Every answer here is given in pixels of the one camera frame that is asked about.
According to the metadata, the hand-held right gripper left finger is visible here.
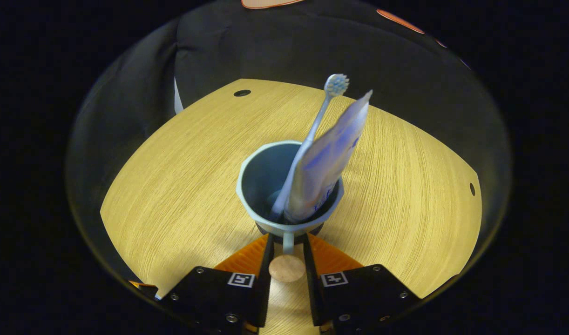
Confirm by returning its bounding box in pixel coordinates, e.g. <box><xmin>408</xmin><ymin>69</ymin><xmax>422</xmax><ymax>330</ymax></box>
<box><xmin>161</xmin><ymin>233</ymin><xmax>275</xmax><ymax>335</ymax></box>

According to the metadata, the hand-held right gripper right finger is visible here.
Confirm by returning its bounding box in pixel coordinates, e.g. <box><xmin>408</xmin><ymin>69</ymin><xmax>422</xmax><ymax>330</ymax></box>
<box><xmin>304</xmin><ymin>233</ymin><xmax>421</xmax><ymax>335</ymax></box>

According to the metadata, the white toothpaste tube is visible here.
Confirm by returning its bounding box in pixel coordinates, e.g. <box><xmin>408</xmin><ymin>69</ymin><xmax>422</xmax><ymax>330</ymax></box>
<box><xmin>284</xmin><ymin>90</ymin><xmax>373</xmax><ymax>223</ymax></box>

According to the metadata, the white toothbrush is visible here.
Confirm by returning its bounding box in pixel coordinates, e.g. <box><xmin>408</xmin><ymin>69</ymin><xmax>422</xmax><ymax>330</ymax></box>
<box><xmin>271</xmin><ymin>74</ymin><xmax>350</xmax><ymax>219</ymax></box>

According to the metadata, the wooden desktop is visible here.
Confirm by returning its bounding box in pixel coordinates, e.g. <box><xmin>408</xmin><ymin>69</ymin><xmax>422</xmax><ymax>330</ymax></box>
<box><xmin>101</xmin><ymin>78</ymin><xmax>483</xmax><ymax>335</ymax></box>

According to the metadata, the black backdrop cloth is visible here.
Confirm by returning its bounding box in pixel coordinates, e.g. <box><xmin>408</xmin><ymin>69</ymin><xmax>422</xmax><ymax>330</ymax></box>
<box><xmin>66</xmin><ymin>0</ymin><xmax>511</xmax><ymax>242</ymax></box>

